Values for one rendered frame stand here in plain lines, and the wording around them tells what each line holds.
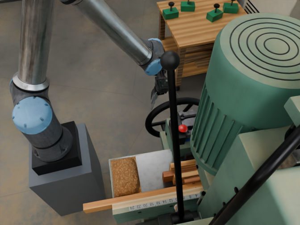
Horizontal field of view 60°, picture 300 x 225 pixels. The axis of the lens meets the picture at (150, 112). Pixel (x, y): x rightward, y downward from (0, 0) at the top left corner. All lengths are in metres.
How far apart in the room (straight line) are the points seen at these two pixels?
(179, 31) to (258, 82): 1.69
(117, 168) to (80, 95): 1.51
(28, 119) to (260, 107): 0.91
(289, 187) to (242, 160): 0.15
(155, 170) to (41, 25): 0.66
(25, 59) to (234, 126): 0.91
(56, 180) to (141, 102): 1.11
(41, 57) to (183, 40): 1.12
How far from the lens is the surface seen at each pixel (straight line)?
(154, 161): 0.94
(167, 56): 0.45
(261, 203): 0.31
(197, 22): 2.14
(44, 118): 1.12
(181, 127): 0.87
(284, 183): 0.28
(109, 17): 0.99
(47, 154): 1.27
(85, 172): 1.34
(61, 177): 1.36
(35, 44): 1.11
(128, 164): 0.91
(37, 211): 1.96
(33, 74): 1.19
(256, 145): 0.41
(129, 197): 0.86
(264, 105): 0.39
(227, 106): 0.42
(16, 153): 2.20
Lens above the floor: 1.76
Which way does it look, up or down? 55 degrees down
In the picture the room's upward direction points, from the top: straight up
